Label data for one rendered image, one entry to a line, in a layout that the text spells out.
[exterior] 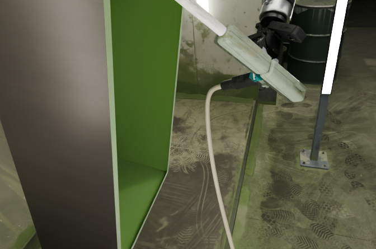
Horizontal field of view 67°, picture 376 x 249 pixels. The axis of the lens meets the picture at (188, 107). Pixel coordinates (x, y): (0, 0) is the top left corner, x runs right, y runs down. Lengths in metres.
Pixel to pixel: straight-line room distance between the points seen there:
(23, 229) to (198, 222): 1.03
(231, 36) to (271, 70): 0.15
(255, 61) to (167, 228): 1.43
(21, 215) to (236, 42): 1.69
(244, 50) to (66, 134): 0.51
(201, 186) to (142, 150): 0.67
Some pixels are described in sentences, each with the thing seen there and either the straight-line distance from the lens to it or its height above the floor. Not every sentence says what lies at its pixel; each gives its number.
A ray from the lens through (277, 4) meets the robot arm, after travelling 0.89.
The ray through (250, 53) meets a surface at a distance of 0.69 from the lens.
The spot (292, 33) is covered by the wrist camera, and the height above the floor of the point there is 1.35.
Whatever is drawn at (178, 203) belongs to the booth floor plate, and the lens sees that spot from 2.05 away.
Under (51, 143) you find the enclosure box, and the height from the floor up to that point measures 1.12.
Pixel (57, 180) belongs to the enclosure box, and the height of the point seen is 0.97.
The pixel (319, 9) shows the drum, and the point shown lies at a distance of 3.26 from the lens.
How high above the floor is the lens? 1.59
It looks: 31 degrees down
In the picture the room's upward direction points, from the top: 6 degrees counter-clockwise
